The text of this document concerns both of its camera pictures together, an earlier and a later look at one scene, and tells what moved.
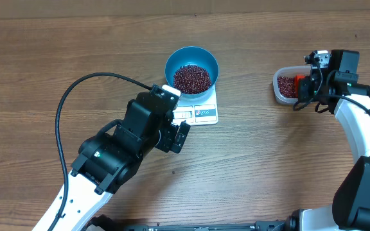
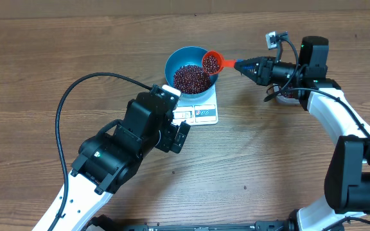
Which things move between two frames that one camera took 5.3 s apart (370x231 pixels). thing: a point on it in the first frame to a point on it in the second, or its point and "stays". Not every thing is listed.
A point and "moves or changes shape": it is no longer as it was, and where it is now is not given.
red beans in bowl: (191, 79) stays
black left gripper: (170, 132) stays
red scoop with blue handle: (296, 84) moves or changes shape
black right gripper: (305, 88) to (264, 70)
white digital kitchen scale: (202, 111) stays
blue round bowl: (193, 70) stays
